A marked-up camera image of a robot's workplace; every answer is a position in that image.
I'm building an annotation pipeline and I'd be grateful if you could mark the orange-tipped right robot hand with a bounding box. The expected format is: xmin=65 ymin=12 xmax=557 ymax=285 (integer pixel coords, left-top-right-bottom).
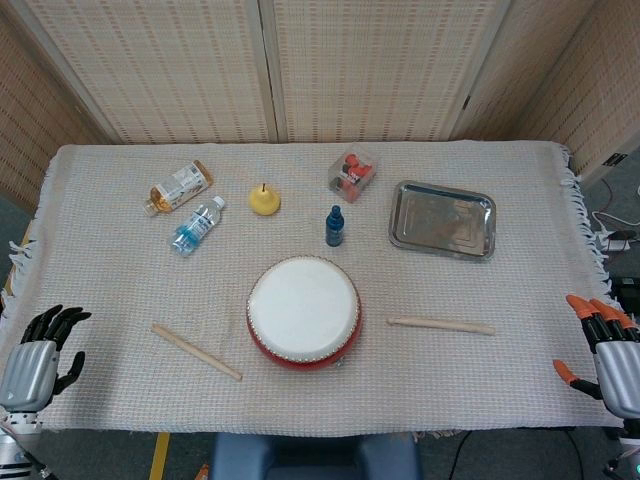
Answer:
xmin=552 ymin=294 xmax=640 ymax=431

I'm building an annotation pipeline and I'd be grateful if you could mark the black-fingered left robot hand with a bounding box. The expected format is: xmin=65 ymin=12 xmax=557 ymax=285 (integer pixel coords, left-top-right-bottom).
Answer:
xmin=0 ymin=304 xmax=94 ymax=414

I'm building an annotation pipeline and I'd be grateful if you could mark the wooden drumstick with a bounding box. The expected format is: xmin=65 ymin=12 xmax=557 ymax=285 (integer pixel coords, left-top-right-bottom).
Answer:
xmin=387 ymin=316 xmax=496 ymax=336
xmin=151 ymin=323 xmax=244 ymax=383

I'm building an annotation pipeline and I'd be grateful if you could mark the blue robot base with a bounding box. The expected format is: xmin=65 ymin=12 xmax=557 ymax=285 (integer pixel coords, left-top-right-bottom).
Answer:
xmin=208 ymin=432 xmax=424 ymax=480

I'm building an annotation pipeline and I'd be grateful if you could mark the red drum with white skin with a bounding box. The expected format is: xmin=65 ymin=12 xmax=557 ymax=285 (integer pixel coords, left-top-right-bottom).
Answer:
xmin=245 ymin=255 xmax=362 ymax=372

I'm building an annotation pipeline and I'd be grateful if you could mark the black box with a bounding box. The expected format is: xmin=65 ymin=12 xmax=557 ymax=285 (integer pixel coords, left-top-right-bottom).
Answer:
xmin=612 ymin=277 xmax=640 ymax=302

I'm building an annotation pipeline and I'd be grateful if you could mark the beige woven tablecloth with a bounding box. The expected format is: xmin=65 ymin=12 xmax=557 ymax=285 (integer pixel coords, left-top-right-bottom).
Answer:
xmin=0 ymin=141 xmax=631 ymax=436

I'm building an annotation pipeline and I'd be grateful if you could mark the clear water bottle blue label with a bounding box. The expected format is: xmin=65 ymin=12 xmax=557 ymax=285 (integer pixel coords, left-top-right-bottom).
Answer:
xmin=170 ymin=195 xmax=226 ymax=258

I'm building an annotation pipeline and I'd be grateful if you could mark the rectangular metal tray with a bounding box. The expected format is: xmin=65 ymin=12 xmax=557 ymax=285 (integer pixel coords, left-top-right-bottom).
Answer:
xmin=388 ymin=180 xmax=498 ymax=264

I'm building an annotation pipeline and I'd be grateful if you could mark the amber tea bottle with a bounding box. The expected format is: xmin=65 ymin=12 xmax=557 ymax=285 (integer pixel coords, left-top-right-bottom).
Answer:
xmin=143 ymin=159 xmax=215 ymax=218

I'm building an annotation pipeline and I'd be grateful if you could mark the woven folding screen panel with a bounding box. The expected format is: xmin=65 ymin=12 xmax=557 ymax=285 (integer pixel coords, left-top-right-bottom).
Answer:
xmin=0 ymin=9 xmax=109 ymax=211
xmin=519 ymin=0 xmax=640 ymax=189
xmin=4 ymin=0 xmax=280 ymax=146
xmin=449 ymin=0 xmax=599 ymax=141
xmin=259 ymin=0 xmax=514 ymax=144

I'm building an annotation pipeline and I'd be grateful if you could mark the yellow pear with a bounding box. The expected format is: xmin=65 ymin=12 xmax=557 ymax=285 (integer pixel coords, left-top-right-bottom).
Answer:
xmin=248 ymin=183 xmax=282 ymax=217

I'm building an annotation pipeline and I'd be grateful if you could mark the blue spray bottle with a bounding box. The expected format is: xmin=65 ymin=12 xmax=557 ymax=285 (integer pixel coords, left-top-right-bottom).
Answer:
xmin=325 ymin=204 xmax=346 ymax=247

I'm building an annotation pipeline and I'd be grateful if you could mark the clear box with red items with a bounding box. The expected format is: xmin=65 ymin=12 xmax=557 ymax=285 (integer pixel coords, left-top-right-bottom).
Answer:
xmin=327 ymin=151 xmax=380 ymax=204

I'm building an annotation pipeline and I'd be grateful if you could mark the white cable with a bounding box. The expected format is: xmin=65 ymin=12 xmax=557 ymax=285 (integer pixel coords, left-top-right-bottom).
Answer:
xmin=592 ymin=209 xmax=634 ymax=237

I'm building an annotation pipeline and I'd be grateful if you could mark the red cable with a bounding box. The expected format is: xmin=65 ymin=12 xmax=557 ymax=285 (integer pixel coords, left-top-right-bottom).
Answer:
xmin=598 ymin=177 xmax=620 ymax=214

